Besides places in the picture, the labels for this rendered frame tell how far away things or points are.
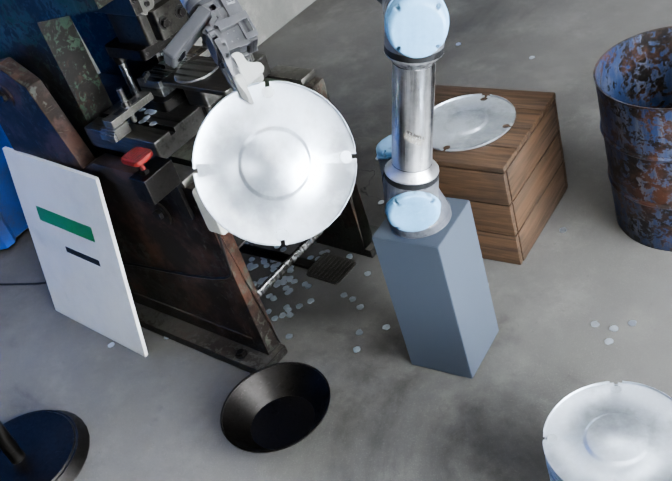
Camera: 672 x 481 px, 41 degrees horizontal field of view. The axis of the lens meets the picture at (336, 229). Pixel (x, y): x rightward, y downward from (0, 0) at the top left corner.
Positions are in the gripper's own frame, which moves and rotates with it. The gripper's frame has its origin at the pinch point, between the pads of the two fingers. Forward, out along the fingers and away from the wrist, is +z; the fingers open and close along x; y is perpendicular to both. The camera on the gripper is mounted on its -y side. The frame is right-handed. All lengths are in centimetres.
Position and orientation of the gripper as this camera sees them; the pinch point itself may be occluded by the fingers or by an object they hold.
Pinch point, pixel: (244, 100)
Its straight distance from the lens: 160.9
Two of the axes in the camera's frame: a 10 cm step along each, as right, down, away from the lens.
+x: -1.0, 2.1, 9.7
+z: 4.7, 8.7, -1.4
